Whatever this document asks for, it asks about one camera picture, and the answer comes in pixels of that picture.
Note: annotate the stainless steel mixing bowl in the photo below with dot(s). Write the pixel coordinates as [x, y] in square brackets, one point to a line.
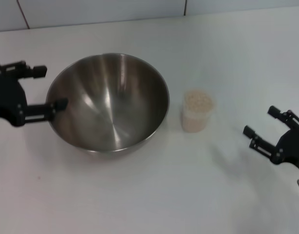
[108, 107]

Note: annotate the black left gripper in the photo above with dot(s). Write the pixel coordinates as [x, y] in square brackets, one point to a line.
[8, 100]

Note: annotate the clear plastic cup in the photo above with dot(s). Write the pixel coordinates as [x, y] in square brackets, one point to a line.
[197, 124]

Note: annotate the clear cup of rice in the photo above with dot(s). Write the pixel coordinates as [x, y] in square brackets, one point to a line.
[199, 100]

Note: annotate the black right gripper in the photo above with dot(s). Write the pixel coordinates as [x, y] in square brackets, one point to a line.
[294, 146]

